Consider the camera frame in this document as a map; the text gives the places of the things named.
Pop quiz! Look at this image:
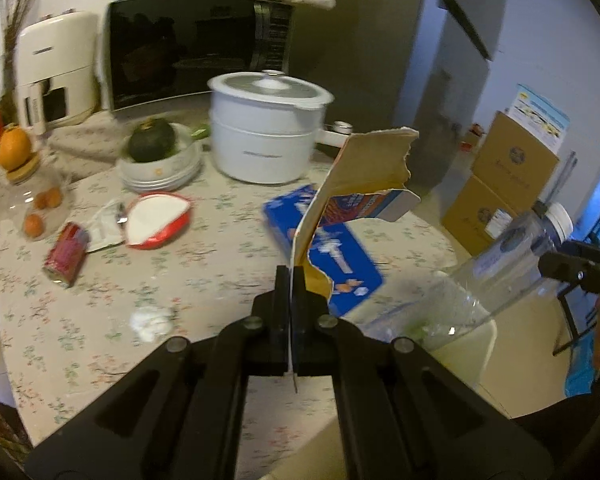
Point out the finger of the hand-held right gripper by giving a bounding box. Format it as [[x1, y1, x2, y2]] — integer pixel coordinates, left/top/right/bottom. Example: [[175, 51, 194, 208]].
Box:
[[562, 240, 600, 264], [536, 251, 596, 287]]

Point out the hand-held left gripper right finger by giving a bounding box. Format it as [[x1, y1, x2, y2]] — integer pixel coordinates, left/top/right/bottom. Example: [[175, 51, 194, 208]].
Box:
[[294, 266, 561, 480]]

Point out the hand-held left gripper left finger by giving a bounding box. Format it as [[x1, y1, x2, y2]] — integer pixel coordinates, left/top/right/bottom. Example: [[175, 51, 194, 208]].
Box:
[[22, 266, 293, 480]]

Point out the clear plastic bottle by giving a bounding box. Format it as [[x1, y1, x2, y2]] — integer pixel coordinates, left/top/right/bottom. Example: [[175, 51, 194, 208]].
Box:
[[445, 202, 574, 322]]

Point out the white tissue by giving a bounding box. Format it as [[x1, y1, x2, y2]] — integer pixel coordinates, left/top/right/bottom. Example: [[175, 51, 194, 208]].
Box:
[[130, 305, 176, 342]]

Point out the red instant noodle bowl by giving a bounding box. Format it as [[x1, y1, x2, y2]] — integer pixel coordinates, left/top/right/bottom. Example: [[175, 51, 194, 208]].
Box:
[[125, 191, 193, 251]]

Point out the torn printed cardboard box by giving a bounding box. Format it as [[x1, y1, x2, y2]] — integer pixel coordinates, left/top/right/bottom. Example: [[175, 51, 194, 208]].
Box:
[[287, 127, 421, 396]]

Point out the white sachet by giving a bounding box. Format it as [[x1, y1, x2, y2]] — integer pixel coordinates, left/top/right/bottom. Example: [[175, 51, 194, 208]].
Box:
[[87, 200, 131, 253]]

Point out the red drink can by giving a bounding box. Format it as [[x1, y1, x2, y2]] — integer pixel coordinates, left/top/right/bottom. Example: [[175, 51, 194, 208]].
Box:
[[42, 221, 91, 288]]

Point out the floral tablecloth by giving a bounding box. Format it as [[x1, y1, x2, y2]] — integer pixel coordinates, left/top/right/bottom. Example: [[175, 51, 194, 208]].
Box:
[[0, 105, 456, 480]]

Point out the brown cardboard box with label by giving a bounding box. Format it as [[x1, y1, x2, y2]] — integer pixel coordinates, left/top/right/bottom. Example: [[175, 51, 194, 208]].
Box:
[[441, 175, 531, 256]]

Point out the blue white printed box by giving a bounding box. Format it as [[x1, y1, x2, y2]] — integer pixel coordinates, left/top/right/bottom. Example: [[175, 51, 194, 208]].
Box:
[[510, 83, 571, 153]]

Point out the white plain bowl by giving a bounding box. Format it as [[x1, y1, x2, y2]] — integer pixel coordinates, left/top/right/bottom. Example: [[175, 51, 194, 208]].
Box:
[[120, 157, 203, 195]]

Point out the white electric cooking pot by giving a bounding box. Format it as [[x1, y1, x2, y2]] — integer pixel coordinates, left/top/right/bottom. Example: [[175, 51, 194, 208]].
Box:
[[207, 70, 353, 184]]

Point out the white patterned bowl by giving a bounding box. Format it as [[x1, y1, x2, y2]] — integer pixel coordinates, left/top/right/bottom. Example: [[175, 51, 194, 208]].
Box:
[[119, 122, 203, 183]]

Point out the dark green squash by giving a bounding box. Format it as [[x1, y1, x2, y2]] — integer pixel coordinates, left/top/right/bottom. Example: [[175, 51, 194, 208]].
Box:
[[126, 116, 177, 163]]

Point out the grey refrigerator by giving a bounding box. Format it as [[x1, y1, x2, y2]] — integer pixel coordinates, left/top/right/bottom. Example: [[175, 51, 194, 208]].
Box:
[[290, 0, 496, 196]]

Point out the glass jar with wooden lid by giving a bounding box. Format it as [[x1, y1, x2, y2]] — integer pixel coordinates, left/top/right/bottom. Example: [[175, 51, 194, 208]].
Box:
[[0, 157, 76, 243]]

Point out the black microwave oven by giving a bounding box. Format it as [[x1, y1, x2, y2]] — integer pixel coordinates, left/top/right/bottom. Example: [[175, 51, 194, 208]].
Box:
[[98, 0, 295, 113]]

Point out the large orange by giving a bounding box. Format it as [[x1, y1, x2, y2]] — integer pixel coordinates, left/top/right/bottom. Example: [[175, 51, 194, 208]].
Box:
[[0, 124, 33, 171]]

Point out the white air fryer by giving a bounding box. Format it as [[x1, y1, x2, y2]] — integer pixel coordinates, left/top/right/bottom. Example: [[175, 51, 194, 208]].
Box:
[[14, 10, 103, 136]]

